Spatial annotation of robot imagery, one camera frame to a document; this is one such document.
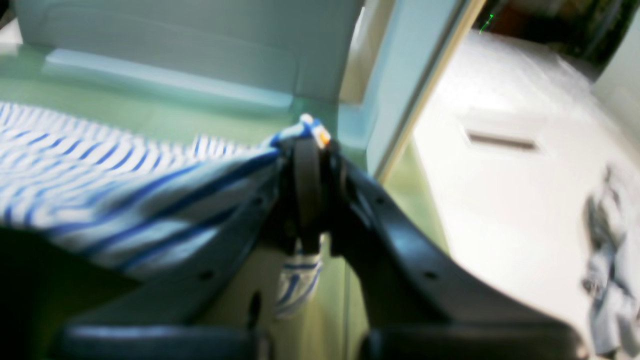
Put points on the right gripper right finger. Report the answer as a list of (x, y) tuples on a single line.
[(420, 304)]

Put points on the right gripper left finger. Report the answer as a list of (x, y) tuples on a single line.
[(225, 270)]

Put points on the blue white striped t-shirt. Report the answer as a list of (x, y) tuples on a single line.
[(123, 201)]

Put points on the green table cloth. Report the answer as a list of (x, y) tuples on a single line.
[(318, 312)]

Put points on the grey crumpled cloth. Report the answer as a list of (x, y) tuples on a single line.
[(612, 275)]

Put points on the white panel at corner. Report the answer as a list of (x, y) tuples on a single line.
[(238, 69)]

